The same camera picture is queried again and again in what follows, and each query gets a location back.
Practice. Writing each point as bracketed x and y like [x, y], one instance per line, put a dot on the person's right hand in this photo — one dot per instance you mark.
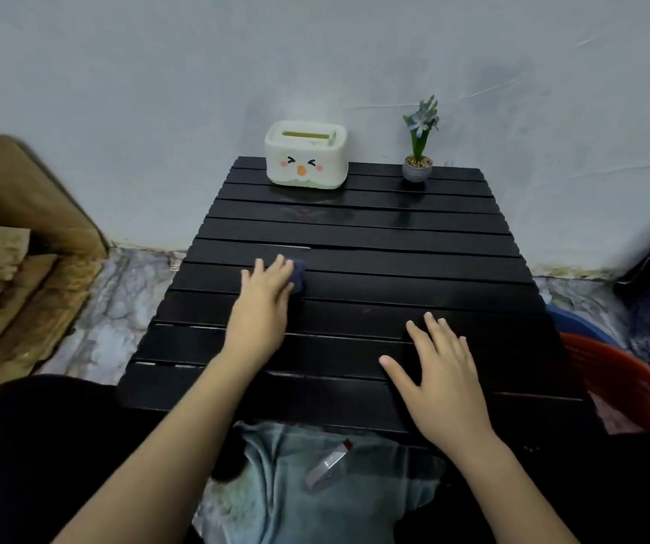
[447, 396]

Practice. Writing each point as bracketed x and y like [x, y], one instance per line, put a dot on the person's left hand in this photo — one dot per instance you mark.
[257, 322]

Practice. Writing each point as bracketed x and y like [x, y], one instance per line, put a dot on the person's left little finger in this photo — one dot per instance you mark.
[245, 280]

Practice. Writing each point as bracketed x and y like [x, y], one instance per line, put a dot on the person's right little finger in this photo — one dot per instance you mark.
[464, 354]

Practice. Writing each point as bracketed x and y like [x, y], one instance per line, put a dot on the person's left middle finger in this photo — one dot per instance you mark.
[275, 267]

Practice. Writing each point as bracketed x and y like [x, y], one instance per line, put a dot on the person's right thumb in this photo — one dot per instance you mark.
[400, 372]

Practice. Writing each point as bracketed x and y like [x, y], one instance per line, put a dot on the person's right middle finger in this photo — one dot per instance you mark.
[434, 334]

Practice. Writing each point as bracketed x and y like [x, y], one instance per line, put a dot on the dark blue cleaning cloth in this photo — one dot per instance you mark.
[300, 277]

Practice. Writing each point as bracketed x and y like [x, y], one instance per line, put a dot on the person's right forearm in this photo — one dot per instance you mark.
[500, 492]

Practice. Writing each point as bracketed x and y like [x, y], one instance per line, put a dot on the person's left forearm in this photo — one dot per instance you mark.
[177, 447]

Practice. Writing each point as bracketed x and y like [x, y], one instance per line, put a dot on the white tissue box with face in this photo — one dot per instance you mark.
[306, 158]

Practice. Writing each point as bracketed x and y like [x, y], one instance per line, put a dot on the blue plastic basin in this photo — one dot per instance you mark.
[577, 325]

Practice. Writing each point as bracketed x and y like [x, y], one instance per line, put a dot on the clear tube with red cap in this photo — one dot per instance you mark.
[326, 467]

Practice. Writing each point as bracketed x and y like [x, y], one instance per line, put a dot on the light blue towel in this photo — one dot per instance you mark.
[359, 504]

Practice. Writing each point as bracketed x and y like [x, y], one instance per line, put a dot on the red plastic basket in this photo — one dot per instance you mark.
[625, 385]

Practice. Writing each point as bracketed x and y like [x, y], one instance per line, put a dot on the small potted succulent plant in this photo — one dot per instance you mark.
[418, 164]

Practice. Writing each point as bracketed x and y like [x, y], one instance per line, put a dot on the weathered wooden planks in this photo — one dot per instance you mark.
[13, 300]

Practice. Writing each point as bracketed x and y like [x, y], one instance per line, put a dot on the brown wooden board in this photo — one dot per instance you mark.
[24, 192]

